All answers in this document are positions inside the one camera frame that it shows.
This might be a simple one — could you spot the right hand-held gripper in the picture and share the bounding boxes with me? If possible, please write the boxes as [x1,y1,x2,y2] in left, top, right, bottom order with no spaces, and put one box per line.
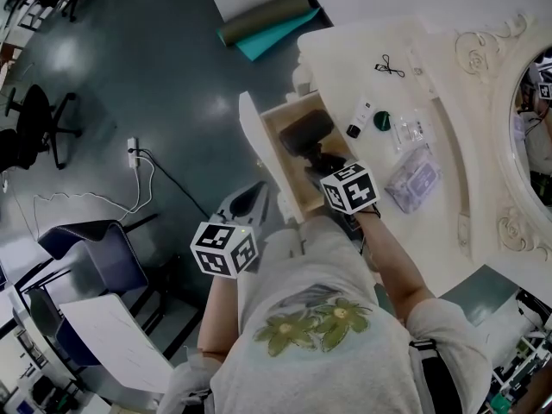
[319,160,380,214]

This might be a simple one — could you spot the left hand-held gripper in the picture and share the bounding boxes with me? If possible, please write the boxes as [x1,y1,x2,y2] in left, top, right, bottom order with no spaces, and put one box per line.
[190,180,270,279]

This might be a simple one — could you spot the black cylindrical case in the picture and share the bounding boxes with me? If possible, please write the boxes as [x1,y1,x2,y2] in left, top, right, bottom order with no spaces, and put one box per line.
[279,109,346,174]

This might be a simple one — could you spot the cream large wooden drawer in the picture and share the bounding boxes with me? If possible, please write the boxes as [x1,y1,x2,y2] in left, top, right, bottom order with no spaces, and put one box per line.
[238,91,353,224]

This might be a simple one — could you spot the person's right forearm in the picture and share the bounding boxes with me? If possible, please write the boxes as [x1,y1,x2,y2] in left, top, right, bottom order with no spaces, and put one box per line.
[355,209,435,321]

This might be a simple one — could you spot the person's left forearm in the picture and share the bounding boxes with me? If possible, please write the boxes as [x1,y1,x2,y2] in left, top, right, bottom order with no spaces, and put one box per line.
[197,273,242,364]

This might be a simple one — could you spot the cream white vanity dressing table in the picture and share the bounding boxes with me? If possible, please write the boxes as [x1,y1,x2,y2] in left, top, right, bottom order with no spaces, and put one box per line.
[292,13,505,299]

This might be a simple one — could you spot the purple wipes packet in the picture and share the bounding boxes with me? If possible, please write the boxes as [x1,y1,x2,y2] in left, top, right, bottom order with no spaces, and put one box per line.
[383,144,444,214]

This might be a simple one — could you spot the person's white shoe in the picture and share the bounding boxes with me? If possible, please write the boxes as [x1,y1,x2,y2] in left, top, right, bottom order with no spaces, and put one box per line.
[278,190,299,223]

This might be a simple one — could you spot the white tube with black cap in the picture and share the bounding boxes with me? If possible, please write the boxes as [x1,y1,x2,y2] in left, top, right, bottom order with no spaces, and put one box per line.
[346,96,374,140]

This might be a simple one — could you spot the clear plastic packet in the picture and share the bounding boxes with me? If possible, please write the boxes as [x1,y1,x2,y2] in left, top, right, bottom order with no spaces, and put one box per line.
[390,108,437,153]

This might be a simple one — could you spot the dark blue chair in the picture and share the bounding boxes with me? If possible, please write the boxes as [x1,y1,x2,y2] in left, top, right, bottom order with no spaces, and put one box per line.
[37,218,204,361]
[25,289,103,368]

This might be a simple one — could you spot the black eyelash curler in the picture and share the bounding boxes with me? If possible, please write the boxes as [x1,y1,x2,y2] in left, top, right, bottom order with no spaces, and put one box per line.
[373,53,406,78]

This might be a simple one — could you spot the white marble-look table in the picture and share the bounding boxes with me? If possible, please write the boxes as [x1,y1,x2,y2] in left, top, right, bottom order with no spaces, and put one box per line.
[57,293,174,395]

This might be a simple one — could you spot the person's grey flower-print shirt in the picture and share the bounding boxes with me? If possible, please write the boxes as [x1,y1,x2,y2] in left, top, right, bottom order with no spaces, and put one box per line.
[157,216,495,414]

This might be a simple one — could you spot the teal mat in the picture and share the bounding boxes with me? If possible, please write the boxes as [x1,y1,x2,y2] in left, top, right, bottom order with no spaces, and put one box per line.
[235,6,323,63]

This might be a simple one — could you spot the rolled olive mat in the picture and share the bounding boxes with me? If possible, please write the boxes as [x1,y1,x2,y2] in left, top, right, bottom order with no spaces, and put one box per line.
[216,0,308,47]

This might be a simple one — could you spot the black floor cable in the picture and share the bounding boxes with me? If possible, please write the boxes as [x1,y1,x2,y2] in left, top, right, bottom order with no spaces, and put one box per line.
[137,148,210,217]

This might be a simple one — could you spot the white floor cable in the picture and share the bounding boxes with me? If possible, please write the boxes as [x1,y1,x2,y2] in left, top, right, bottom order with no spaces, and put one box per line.
[33,155,155,241]

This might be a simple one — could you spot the black shoulder strap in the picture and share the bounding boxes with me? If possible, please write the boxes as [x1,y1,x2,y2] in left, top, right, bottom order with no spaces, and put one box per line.
[409,338,465,414]
[185,388,215,405]

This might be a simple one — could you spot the oval mirror with ornate frame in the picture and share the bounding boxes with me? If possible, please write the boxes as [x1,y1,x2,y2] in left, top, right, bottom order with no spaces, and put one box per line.
[455,13,552,262]

